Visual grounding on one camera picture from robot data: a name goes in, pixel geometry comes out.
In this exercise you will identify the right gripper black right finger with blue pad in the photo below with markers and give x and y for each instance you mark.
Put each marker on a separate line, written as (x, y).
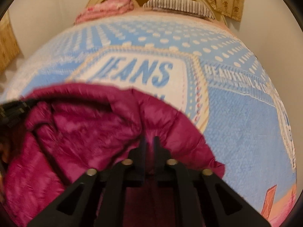
(201, 198)

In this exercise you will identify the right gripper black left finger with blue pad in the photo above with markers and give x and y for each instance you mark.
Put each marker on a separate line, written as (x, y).
(96, 198)

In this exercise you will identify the magenta puffer jacket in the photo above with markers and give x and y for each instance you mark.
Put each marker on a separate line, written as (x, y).
(75, 127)

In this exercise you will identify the beige patterned curtain left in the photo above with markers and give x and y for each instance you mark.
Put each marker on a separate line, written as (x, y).
(8, 43)

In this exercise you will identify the blue jeans print bedspread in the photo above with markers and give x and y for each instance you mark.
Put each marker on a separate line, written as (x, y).
(199, 68)

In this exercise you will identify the folded pink blanket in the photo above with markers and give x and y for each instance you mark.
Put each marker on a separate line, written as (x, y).
(107, 8)

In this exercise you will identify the striped grey pillow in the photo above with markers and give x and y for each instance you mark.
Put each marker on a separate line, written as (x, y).
(191, 7)

